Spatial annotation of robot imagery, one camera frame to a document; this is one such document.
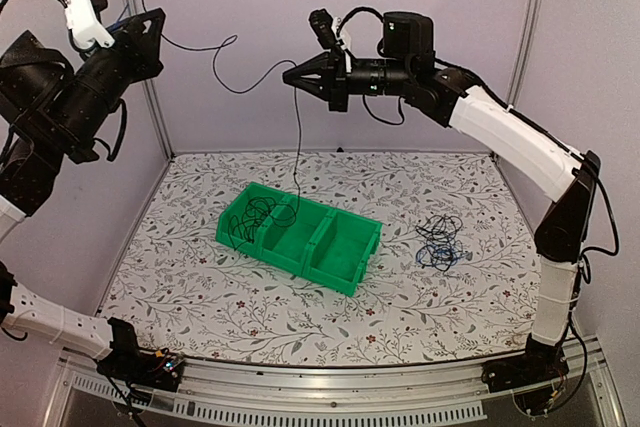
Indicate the aluminium frame post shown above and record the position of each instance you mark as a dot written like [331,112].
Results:
[532,12]
[143,39]

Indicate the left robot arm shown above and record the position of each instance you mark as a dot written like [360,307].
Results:
[54,111]

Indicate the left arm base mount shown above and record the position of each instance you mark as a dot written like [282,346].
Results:
[160,369]

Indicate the right aluminium frame post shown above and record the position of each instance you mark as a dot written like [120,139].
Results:
[532,12]

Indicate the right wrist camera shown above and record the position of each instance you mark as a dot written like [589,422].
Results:
[330,33]

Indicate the front aluminium rail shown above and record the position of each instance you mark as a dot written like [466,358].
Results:
[220,393]

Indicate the left aluminium frame post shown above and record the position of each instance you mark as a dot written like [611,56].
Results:
[143,39]

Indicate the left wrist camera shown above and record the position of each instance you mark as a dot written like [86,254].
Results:
[84,24]

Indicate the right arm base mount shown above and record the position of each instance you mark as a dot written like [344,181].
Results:
[541,370]

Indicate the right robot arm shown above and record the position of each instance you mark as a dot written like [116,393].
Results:
[407,68]

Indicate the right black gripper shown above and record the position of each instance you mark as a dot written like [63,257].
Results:
[335,90]

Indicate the green three-compartment bin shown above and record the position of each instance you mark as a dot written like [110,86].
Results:
[317,242]

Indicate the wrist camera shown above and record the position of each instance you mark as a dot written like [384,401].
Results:
[330,33]
[84,24]

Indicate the floral table mat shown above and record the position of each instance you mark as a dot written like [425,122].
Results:
[455,276]

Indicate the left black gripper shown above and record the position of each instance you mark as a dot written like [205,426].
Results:
[146,51]

